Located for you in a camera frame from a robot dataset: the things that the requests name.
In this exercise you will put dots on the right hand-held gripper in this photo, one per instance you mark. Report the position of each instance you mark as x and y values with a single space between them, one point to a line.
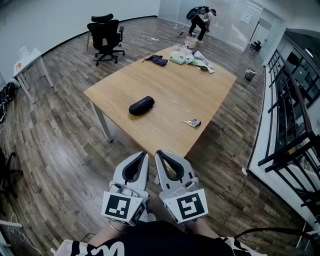
191 205

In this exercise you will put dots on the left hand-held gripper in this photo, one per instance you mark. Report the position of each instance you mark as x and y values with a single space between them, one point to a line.
117 207

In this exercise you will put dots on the black cylindrical pouch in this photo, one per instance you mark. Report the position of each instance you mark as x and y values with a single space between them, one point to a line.
141 106

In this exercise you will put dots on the person's right forearm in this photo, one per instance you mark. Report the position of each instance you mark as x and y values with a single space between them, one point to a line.
200 228

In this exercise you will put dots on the person's left forearm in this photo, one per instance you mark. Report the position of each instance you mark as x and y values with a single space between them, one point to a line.
105 235

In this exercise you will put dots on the person's white shoe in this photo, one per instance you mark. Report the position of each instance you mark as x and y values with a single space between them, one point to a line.
151 217

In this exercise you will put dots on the crumpled foil wrapper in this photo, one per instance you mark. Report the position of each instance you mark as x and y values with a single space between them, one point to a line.
192 122

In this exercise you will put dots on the white table leg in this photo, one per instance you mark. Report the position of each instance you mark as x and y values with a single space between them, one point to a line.
101 120

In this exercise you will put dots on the white paper scrap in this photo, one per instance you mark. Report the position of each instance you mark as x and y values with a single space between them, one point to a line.
244 171

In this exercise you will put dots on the person's black white shirt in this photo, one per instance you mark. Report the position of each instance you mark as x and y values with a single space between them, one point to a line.
162 241

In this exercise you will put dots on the thin wooden stick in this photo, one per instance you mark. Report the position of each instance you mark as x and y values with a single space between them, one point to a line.
215 70

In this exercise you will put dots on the dark blue cloth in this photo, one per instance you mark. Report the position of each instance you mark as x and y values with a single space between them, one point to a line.
158 60

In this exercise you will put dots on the green print packet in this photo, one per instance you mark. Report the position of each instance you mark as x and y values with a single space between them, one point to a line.
190 59

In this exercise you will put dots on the white tissue packet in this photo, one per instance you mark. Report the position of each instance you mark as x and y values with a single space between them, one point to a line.
178 58

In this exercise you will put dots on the white blue plastic bag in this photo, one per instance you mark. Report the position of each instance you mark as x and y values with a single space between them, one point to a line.
200 56

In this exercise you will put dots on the black trash bin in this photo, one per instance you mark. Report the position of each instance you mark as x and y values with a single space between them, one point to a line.
250 75

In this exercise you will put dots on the white cup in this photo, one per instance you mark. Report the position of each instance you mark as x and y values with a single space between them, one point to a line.
177 47

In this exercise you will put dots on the black chair base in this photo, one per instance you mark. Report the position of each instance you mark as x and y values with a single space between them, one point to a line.
8 175

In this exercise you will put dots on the black metal railing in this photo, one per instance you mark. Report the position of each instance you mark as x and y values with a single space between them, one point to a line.
297 147

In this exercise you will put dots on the cream plastic bucket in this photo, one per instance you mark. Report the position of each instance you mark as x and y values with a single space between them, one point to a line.
193 43

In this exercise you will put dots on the clear bottle red cap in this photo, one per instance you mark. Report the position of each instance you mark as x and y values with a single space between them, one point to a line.
187 42

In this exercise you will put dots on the white power strip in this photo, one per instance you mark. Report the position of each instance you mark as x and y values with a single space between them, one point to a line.
155 39

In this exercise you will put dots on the small wooden-legged table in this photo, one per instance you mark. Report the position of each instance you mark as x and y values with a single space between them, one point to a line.
87 40

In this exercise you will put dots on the black headrest office chair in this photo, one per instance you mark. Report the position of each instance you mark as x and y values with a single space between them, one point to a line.
106 32

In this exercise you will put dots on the small black office chair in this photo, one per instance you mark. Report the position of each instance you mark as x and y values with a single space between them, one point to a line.
256 46

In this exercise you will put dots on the small white desk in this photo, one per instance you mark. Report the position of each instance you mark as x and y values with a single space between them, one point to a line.
27 59

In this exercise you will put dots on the white box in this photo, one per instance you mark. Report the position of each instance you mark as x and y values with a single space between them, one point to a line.
23 51

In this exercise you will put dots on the white metal frame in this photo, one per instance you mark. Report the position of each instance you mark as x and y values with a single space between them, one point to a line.
310 231

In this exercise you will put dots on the white wall notice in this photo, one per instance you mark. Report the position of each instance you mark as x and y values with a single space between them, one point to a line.
246 18

